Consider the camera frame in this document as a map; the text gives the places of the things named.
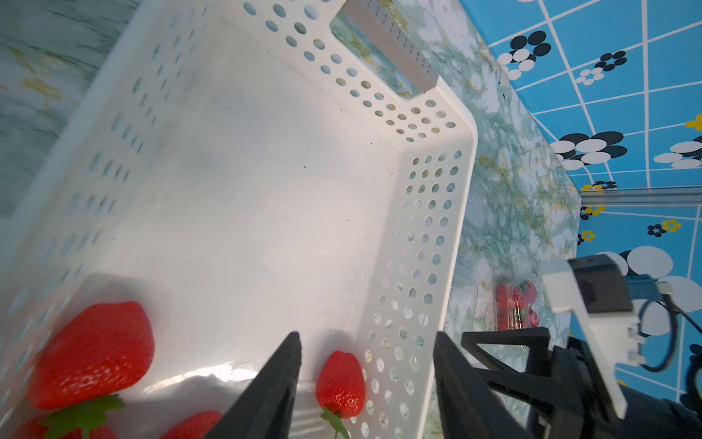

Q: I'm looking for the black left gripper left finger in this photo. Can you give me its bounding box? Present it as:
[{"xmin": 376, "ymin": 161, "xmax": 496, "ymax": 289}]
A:
[{"xmin": 205, "ymin": 331, "xmax": 302, "ymax": 439}]

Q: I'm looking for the white perforated plastic basket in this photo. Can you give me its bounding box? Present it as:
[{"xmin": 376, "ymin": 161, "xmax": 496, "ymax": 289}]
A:
[{"xmin": 1, "ymin": 1, "xmax": 478, "ymax": 438}]

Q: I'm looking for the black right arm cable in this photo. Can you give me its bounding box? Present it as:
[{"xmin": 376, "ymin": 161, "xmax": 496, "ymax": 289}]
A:
[{"xmin": 635, "ymin": 293, "xmax": 702, "ymax": 374}]

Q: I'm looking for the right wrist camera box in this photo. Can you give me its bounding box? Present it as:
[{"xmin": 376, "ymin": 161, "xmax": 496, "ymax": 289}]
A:
[{"xmin": 539, "ymin": 254, "xmax": 673, "ymax": 419}]

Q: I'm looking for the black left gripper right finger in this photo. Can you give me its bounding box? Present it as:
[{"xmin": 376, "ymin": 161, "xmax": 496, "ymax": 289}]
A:
[{"xmin": 433, "ymin": 332, "xmax": 530, "ymax": 439}]

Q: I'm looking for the red strawberry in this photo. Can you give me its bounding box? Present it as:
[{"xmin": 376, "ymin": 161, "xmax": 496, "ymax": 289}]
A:
[
  {"xmin": 12, "ymin": 395, "xmax": 126, "ymax": 439},
  {"xmin": 316, "ymin": 350, "xmax": 366, "ymax": 439},
  {"xmin": 161, "ymin": 411, "xmax": 223, "ymax": 439},
  {"xmin": 29, "ymin": 301, "xmax": 155, "ymax": 411}
]

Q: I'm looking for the aluminium corner post right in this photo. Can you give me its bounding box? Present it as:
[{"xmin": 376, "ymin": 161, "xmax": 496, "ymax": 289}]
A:
[{"xmin": 581, "ymin": 187, "xmax": 701, "ymax": 207}]

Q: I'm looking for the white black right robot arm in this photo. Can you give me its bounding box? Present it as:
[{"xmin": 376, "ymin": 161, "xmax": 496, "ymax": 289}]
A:
[{"xmin": 462, "ymin": 327, "xmax": 701, "ymax": 438}]

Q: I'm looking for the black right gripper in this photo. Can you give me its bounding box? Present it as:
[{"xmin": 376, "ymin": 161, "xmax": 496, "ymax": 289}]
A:
[{"xmin": 461, "ymin": 327, "xmax": 624, "ymax": 438}]

